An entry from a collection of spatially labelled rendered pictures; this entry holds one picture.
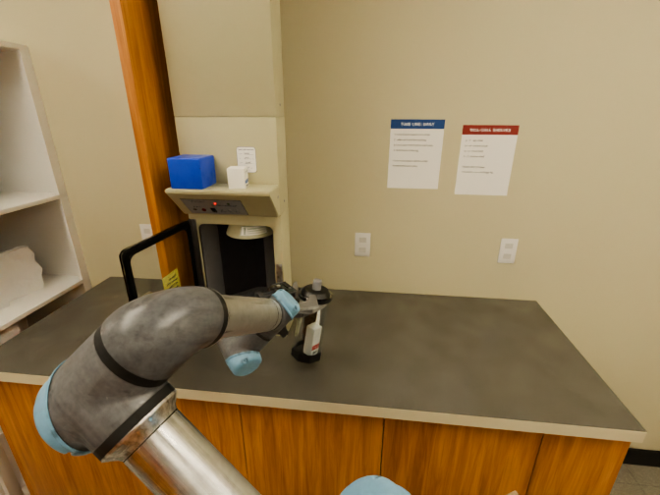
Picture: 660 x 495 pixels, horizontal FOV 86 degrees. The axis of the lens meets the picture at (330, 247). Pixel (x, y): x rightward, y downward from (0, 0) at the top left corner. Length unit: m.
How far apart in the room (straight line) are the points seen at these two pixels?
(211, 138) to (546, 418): 1.26
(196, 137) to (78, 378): 0.84
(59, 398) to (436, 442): 1.00
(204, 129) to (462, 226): 1.09
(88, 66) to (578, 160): 2.02
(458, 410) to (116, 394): 0.89
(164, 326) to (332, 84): 1.22
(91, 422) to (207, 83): 0.92
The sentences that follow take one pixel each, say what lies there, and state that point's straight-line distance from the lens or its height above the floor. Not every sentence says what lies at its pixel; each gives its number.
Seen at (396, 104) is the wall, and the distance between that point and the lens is 1.53.
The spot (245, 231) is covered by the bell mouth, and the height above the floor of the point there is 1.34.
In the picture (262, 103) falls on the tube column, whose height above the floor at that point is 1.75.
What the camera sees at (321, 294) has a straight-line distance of 1.08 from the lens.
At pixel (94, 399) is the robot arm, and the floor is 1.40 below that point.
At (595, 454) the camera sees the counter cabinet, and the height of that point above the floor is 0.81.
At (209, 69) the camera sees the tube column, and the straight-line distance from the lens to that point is 1.20.
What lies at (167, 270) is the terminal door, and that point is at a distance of 1.21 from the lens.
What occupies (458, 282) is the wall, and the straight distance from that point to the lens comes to 1.74.
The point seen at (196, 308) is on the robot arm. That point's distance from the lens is 0.53.
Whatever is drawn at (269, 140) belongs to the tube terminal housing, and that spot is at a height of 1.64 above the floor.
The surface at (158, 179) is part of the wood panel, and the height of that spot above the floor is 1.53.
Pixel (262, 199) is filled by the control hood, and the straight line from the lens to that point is 1.07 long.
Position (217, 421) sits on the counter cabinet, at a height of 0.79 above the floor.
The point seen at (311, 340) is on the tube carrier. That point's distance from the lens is 1.15.
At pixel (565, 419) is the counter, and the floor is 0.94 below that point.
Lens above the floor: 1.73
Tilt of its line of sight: 21 degrees down
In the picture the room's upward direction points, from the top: straight up
